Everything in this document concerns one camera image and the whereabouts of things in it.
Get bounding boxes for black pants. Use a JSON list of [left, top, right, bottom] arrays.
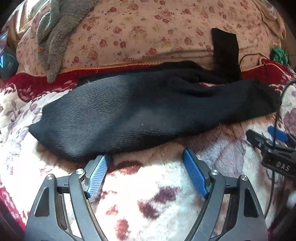
[[29, 60, 282, 163]]

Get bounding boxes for beige cloth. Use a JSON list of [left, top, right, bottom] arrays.
[[253, 0, 287, 40]]

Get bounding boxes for green yarn bundle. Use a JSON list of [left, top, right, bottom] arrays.
[[271, 47, 290, 66]]

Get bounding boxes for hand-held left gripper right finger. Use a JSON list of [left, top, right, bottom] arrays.
[[183, 148, 270, 241]]

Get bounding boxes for pink floral quilt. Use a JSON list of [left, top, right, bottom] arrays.
[[16, 0, 284, 77]]

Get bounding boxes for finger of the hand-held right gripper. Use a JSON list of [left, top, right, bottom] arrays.
[[268, 126, 292, 145], [246, 129, 274, 152]]

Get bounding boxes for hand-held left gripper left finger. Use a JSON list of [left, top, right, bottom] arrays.
[[24, 154, 111, 241]]

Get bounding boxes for black cloth strip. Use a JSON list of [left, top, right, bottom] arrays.
[[211, 28, 241, 80]]

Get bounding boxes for red and white floral blanket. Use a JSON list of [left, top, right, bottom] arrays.
[[0, 58, 296, 241]]

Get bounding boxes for grey fuzzy garment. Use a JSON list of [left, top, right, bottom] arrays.
[[37, 0, 99, 84]]

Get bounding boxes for teal plastic bag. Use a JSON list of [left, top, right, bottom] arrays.
[[0, 31, 19, 80]]

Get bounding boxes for black cable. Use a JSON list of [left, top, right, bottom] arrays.
[[264, 80, 296, 218]]

